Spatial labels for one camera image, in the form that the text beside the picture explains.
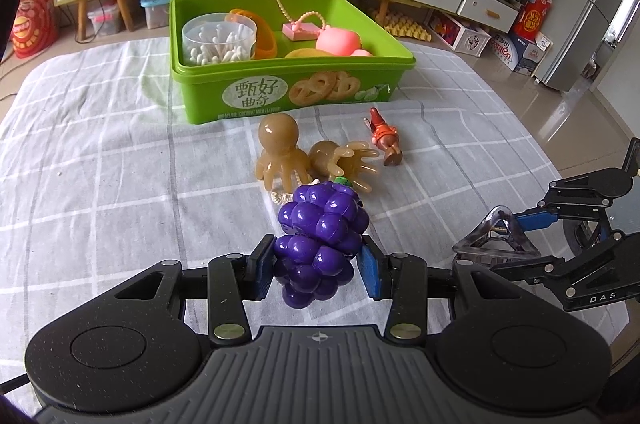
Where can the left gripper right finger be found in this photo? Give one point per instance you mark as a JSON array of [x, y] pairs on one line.
[[402, 279]]

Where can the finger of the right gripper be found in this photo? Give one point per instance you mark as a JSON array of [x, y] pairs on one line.
[[606, 273], [584, 198]]

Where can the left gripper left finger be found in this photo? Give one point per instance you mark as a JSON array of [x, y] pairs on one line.
[[231, 280]]

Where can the purple toy grapes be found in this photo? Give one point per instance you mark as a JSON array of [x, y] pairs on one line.
[[323, 226]]

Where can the grey hair claw clip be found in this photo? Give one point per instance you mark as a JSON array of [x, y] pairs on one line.
[[496, 240]]

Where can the green plastic cookie box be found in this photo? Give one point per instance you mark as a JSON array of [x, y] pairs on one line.
[[300, 75]]

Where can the pink Melody card box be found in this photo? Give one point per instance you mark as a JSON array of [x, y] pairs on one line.
[[301, 32]]

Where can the tan octopus toy lying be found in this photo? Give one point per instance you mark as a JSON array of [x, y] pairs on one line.
[[328, 160]]

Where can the orange figurine toy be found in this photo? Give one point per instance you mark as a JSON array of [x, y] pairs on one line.
[[385, 137]]

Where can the tan octopus toy upright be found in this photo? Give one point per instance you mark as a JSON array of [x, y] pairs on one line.
[[278, 133]]

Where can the checked grey table cloth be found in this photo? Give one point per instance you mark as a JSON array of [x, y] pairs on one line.
[[102, 176]]

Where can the clear cotton swab jar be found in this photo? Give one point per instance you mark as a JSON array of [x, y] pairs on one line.
[[217, 38]]

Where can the pink round toy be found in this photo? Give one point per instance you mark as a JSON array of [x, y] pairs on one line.
[[340, 42]]

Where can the red round bucket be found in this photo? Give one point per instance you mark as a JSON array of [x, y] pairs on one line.
[[35, 27]]

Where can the orange plastic ring lid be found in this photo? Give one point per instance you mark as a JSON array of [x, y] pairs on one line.
[[266, 44]]

